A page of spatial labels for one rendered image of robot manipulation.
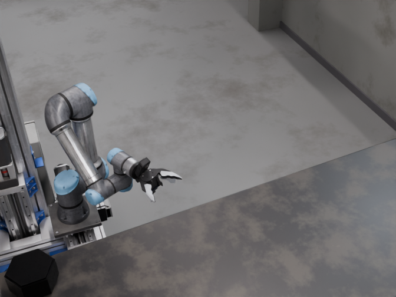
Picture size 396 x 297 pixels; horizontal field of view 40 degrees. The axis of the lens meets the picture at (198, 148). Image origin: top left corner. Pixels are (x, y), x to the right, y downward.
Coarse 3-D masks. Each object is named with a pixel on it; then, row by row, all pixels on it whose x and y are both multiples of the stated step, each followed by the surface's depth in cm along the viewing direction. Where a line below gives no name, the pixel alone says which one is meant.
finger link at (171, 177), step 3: (162, 171) 218; (165, 171) 218; (168, 171) 218; (162, 174) 217; (165, 174) 217; (168, 174) 217; (171, 174) 217; (174, 174) 216; (162, 177) 218; (165, 177) 217; (168, 177) 218; (171, 177) 217; (174, 177) 217; (177, 177) 216; (180, 177) 216; (168, 180) 220; (171, 180) 220; (174, 180) 220
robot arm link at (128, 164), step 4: (128, 160) 224; (132, 160) 224; (136, 160) 224; (124, 164) 224; (128, 164) 223; (132, 164) 222; (124, 168) 223; (128, 168) 222; (124, 172) 224; (128, 172) 222
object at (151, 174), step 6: (132, 168) 221; (132, 174) 222; (144, 174) 218; (150, 174) 218; (156, 174) 217; (138, 180) 224; (144, 180) 216; (150, 180) 216; (156, 180) 219; (156, 186) 221
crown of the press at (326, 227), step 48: (384, 144) 142; (240, 192) 129; (288, 192) 129; (336, 192) 128; (384, 192) 128; (96, 240) 119; (144, 240) 118; (192, 240) 118; (240, 240) 117; (288, 240) 117; (336, 240) 117; (384, 240) 116; (0, 288) 109; (48, 288) 106; (96, 288) 108; (144, 288) 108; (192, 288) 108; (240, 288) 108; (288, 288) 107; (336, 288) 107; (384, 288) 107
